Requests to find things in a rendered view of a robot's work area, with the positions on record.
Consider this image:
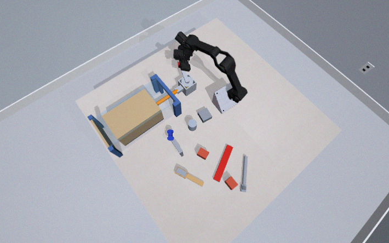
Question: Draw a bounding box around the red flat bar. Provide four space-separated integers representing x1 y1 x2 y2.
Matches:
213 145 233 182

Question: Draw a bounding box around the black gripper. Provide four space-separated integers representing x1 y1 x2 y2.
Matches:
178 45 193 72

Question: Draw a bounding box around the grey cylinder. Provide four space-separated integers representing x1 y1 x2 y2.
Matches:
188 119 197 131

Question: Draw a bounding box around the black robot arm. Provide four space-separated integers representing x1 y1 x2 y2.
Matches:
173 31 248 103

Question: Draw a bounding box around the reddish-brown block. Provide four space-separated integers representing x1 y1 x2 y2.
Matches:
197 148 209 160
225 177 238 190

